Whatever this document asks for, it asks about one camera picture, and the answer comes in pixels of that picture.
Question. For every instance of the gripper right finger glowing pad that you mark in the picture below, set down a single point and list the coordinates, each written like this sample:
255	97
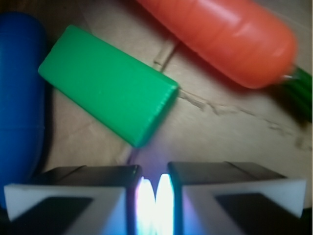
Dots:
228	198

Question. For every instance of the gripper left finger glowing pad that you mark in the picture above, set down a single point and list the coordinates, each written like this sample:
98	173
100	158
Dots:
81	200

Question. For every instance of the green rectangular block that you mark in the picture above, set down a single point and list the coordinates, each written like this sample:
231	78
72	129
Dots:
129	97

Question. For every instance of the orange toy carrot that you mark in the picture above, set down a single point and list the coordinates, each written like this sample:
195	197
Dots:
240	39

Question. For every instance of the blue cylinder toy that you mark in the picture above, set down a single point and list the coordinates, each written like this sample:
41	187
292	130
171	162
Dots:
23	47

